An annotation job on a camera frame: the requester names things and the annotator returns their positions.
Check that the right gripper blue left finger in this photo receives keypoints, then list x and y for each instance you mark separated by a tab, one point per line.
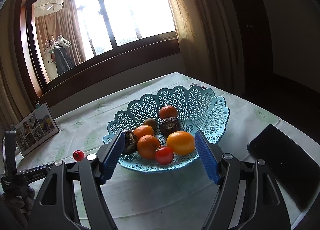
55	205

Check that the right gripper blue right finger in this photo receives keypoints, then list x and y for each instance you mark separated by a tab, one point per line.
264	206

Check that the large smooth orange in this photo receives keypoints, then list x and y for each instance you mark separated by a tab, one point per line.
181	143

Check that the dark wrinkled passion fruit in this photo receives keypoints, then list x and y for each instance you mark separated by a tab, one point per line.
169	125

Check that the round orange tangerine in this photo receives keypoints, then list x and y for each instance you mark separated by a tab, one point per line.
167	112

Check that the small orange tangerine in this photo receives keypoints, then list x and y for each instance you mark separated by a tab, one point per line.
143	130

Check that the small green-brown kiwi fruit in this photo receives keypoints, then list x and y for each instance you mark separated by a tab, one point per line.
151	122

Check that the black tablet device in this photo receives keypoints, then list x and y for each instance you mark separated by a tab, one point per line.
293	168

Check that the photo collage calendar card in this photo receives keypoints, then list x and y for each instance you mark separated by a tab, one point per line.
36	128

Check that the small red cherry tomato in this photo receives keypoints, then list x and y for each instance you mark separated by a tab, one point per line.
78	155

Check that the light blue lattice fruit basket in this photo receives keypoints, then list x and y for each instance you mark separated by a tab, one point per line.
198	109

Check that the beige curtain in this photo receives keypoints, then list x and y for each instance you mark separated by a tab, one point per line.
210	43

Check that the dark wooden window frame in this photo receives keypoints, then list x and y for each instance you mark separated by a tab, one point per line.
69	45

